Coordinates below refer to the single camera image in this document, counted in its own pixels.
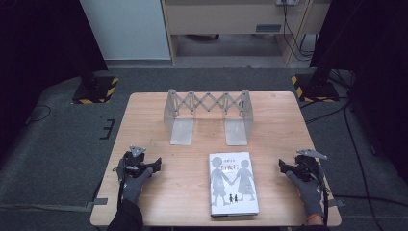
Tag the white power strip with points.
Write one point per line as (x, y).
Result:
(286, 2)

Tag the person's left hand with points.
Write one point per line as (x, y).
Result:
(133, 189)

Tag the person's right hand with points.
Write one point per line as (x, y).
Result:
(309, 195)

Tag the white book with grey figures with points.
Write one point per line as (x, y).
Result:
(233, 189)

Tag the grey tape strip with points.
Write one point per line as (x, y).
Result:
(336, 203)
(97, 202)

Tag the black stand with striped base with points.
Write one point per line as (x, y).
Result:
(94, 91)
(316, 88)

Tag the white panel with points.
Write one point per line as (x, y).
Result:
(125, 29)

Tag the dark curtain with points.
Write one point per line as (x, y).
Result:
(378, 64)
(38, 57)

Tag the beige wooden desk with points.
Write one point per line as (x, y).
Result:
(221, 14)

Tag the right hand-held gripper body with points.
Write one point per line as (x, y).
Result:
(306, 166)

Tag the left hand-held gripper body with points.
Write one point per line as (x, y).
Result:
(133, 162)

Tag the grey metal expandable book rack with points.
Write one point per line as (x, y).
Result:
(181, 130)

